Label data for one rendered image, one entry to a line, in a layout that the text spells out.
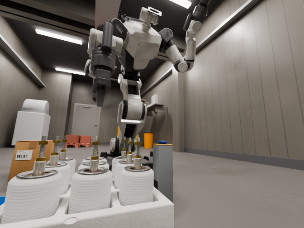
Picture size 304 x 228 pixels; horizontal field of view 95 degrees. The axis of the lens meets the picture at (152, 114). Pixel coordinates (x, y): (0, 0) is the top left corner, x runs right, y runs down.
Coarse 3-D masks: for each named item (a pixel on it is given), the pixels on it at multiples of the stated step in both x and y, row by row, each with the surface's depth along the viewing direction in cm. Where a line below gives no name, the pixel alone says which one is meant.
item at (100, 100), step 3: (96, 90) 50; (99, 90) 50; (102, 90) 50; (105, 90) 52; (96, 93) 50; (99, 93) 50; (102, 93) 51; (96, 96) 50; (99, 96) 50; (102, 96) 51; (96, 99) 50; (99, 99) 50; (102, 99) 51; (96, 102) 50; (99, 102) 50; (102, 102) 50; (99, 105) 50; (102, 105) 50
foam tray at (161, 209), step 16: (112, 192) 41; (160, 192) 42; (0, 208) 31; (64, 208) 31; (112, 208) 32; (128, 208) 32; (144, 208) 32; (160, 208) 33; (0, 224) 25; (16, 224) 25; (32, 224) 25; (48, 224) 26; (64, 224) 26; (80, 224) 27; (96, 224) 28; (112, 224) 29; (128, 224) 30; (144, 224) 32; (160, 224) 33
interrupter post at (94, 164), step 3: (90, 159) 37; (90, 162) 36; (93, 162) 36; (96, 162) 36; (90, 165) 36; (93, 165) 36; (96, 165) 36; (90, 168) 35; (93, 168) 35; (96, 168) 36; (90, 171) 35; (93, 171) 35; (96, 171) 36
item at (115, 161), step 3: (114, 159) 59; (117, 159) 58; (120, 159) 58; (123, 159) 58; (132, 159) 61; (114, 162) 58; (117, 162) 58; (114, 165) 58; (114, 168) 58; (111, 171) 60; (114, 171) 57; (114, 174) 57; (114, 177) 57
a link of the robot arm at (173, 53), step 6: (168, 48) 107; (174, 48) 106; (168, 54) 109; (174, 54) 106; (180, 54) 109; (174, 60) 107; (180, 60) 106; (174, 66) 108; (180, 66) 104; (186, 66) 102
